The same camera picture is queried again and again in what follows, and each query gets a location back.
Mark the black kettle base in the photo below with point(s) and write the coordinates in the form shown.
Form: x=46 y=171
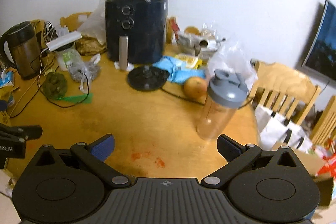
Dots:
x=147 y=78

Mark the clear bag of dark seeds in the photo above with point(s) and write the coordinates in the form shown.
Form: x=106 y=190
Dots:
x=84 y=72

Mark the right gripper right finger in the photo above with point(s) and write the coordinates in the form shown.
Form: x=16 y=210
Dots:
x=240 y=158

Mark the yellow plastic bag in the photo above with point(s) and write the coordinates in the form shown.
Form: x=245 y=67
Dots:
x=6 y=100

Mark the wall television screen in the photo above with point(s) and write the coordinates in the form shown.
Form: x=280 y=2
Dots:
x=321 y=56

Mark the white shopping bag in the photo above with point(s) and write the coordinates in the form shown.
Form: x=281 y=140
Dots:
x=273 y=128

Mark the clear shaker bottle grey lid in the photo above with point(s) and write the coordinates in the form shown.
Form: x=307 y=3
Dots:
x=226 y=92

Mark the white plastic tub green label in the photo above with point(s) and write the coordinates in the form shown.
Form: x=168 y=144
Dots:
x=66 y=56

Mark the clear plastic bag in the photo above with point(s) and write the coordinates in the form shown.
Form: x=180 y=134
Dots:
x=95 y=24

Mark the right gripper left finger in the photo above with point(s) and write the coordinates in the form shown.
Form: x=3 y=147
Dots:
x=93 y=156

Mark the wooden chair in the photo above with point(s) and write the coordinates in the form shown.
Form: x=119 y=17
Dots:
x=284 y=90

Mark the white power bank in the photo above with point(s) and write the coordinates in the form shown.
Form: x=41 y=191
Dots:
x=63 y=40

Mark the yellow wipes pack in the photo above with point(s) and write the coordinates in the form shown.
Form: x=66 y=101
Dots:
x=191 y=62

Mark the blue wet wipes pack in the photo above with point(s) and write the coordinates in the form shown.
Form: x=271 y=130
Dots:
x=179 y=73

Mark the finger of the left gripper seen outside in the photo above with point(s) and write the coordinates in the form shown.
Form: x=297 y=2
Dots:
x=13 y=141

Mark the yellow onion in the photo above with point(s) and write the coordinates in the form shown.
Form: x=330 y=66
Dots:
x=195 y=87

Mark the green net bag of fruit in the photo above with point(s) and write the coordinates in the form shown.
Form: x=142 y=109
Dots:
x=55 y=87

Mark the steel electric kettle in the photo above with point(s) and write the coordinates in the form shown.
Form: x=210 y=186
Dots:
x=20 y=50

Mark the black air fryer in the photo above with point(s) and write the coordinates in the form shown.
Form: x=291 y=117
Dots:
x=144 y=25

